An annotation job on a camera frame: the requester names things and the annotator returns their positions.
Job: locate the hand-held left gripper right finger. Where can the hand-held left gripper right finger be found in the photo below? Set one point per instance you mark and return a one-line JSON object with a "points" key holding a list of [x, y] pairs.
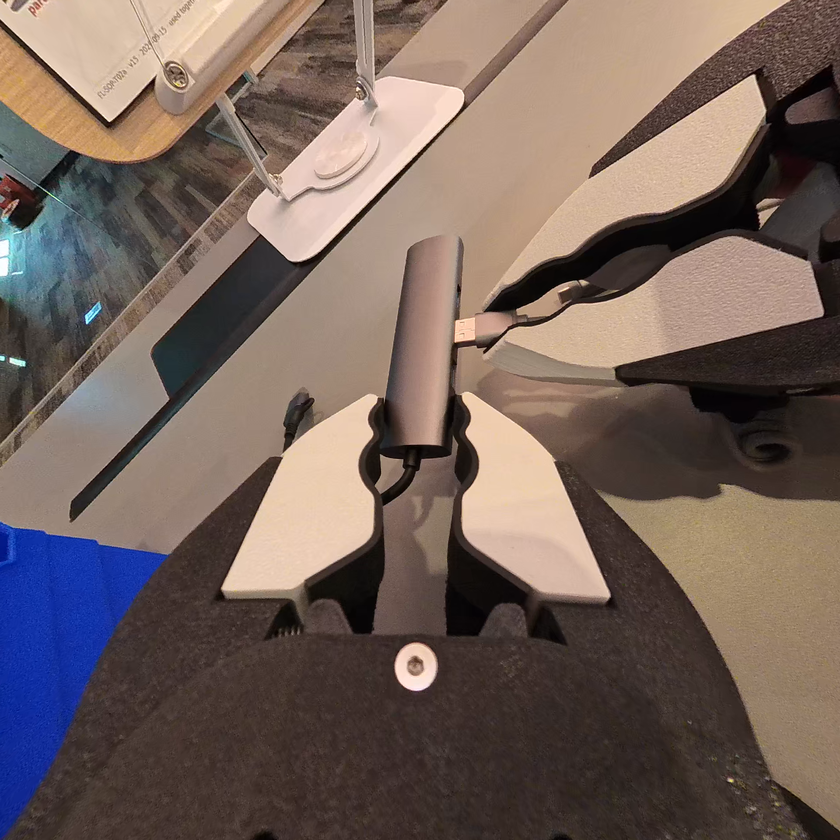
{"points": [[525, 518]]}

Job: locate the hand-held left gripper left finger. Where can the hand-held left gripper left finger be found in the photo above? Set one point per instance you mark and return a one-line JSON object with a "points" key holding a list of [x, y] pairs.
{"points": [[308, 525]]}

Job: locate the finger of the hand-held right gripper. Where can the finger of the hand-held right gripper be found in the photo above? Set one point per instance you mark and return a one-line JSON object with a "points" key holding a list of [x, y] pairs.
{"points": [[709, 302], [623, 210]]}

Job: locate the grey usb hub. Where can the grey usb hub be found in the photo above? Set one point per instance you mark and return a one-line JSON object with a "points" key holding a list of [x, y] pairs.
{"points": [[423, 328]]}

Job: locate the blue plastic bin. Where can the blue plastic bin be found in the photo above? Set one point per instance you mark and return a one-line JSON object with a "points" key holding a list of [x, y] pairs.
{"points": [[59, 630]]}

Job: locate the small red object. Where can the small red object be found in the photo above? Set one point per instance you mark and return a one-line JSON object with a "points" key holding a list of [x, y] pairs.
{"points": [[13, 190]]}

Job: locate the printed instruction sheet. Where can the printed instruction sheet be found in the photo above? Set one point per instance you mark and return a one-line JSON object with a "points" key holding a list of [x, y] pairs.
{"points": [[79, 46]]}

